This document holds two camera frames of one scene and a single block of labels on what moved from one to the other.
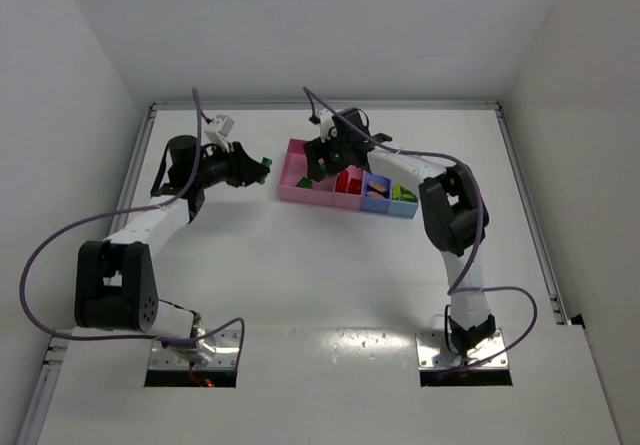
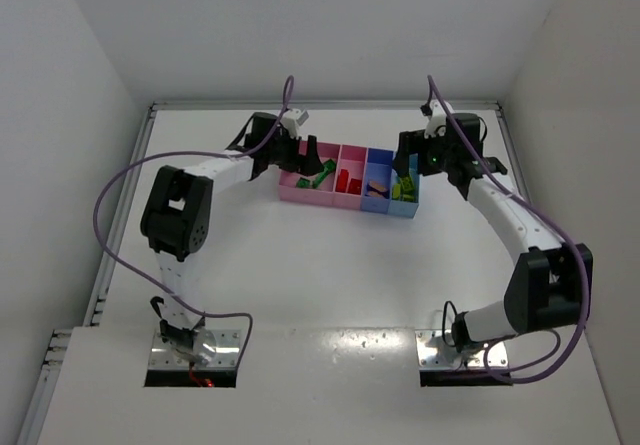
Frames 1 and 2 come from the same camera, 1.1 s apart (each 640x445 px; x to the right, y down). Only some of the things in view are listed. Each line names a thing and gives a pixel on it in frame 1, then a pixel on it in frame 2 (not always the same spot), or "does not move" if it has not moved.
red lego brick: x=342 y=181 does not move
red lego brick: x=354 y=186 does not move
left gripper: x=242 y=163 → x=295 y=154
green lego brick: x=304 y=183 does not move
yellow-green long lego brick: x=400 y=192 → x=408 y=184
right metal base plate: x=434 y=352 does not move
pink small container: x=345 y=199 does not move
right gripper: x=326 y=152 → x=413 y=145
